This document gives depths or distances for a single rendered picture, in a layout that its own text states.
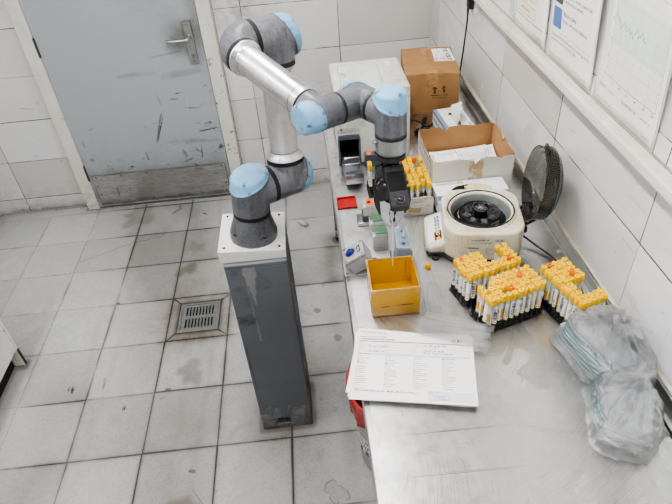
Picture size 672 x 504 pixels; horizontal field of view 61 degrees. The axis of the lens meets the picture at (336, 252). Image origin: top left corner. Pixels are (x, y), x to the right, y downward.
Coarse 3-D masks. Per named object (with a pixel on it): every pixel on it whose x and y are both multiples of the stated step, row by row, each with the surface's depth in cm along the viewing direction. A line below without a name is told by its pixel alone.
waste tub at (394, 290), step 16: (400, 256) 161; (368, 272) 156; (384, 272) 164; (400, 272) 164; (416, 272) 155; (368, 288) 162; (384, 288) 164; (400, 288) 150; (416, 288) 151; (384, 304) 154; (400, 304) 154; (416, 304) 155
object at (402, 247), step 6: (396, 228) 171; (396, 234) 169; (408, 234) 168; (396, 240) 166; (402, 240) 166; (408, 240) 166; (396, 246) 165; (402, 246) 164; (408, 246) 164; (390, 252) 176; (396, 252) 166; (402, 252) 164; (408, 252) 164
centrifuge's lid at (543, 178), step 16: (528, 160) 173; (544, 160) 171; (560, 160) 157; (528, 176) 175; (544, 176) 172; (560, 176) 155; (528, 192) 176; (544, 192) 155; (560, 192) 157; (528, 208) 172; (544, 208) 158
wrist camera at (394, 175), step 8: (384, 168) 136; (392, 168) 135; (400, 168) 135; (384, 176) 137; (392, 176) 135; (400, 176) 135; (392, 184) 134; (400, 184) 134; (392, 192) 133; (400, 192) 133; (392, 200) 132; (400, 200) 132; (408, 200) 132; (392, 208) 133; (400, 208) 132; (408, 208) 133
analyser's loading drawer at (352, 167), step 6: (342, 156) 218; (348, 156) 218; (354, 156) 218; (342, 162) 215; (348, 162) 212; (354, 162) 212; (348, 168) 208; (354, 168) 209; (360, 168) 209; (348, 174) 204; (354, 174) 204; (360, 174) 204; (348, 180) 205; (354, 180) 205; (360, 180) 206
